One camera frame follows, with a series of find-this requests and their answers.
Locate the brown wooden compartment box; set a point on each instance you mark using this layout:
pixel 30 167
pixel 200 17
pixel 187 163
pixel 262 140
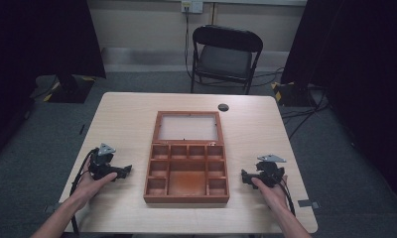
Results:
pixel 186 165

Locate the person's right hand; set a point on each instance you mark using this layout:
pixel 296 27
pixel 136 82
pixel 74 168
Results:
pixel 271 195

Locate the white wall outlet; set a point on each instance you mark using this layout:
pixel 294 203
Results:
pixel 192 6

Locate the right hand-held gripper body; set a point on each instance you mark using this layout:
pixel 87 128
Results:
pixel 270 172

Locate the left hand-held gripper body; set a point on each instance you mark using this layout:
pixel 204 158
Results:
pixel 102 163

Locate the black stand base striped tape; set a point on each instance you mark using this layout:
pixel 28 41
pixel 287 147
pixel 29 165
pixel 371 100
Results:
pixel 70 89
pixel 292 94

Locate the dark curtain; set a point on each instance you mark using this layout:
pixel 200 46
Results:
pixel 358 66
pixel 37 39

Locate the black round table grommet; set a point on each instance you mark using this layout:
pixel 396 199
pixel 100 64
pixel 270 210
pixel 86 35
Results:
pixel 223 107

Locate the grey tape strip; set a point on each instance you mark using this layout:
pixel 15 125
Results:
pixel 308 203
pixel 52 208

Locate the person's left hand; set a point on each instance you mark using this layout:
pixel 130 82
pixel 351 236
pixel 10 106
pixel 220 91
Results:
pixel 90 186

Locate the black folding chair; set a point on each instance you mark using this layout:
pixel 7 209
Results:
pixel 224 59

